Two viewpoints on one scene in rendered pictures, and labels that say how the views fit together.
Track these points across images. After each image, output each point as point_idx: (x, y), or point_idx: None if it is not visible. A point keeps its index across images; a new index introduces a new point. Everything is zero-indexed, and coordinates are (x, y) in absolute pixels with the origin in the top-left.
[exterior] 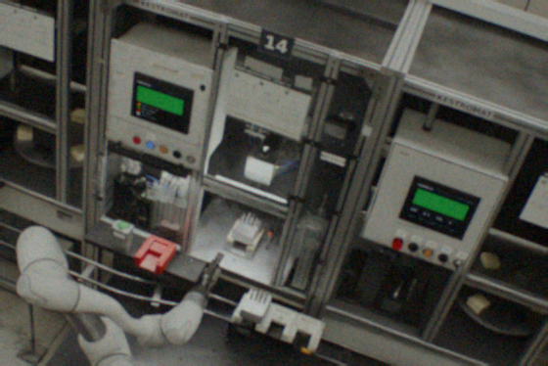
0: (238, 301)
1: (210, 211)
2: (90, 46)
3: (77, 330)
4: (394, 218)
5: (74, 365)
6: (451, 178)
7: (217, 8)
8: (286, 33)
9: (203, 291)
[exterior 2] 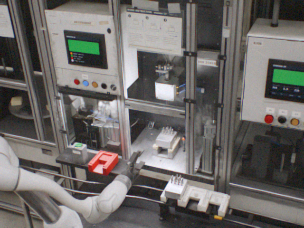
0: None
1: (144, 134)
2: (33, 19)
3: (38, 214)
4: (262, 99)
5: None
6: (299, 54)
7: None
8: None
9: (127, 173)
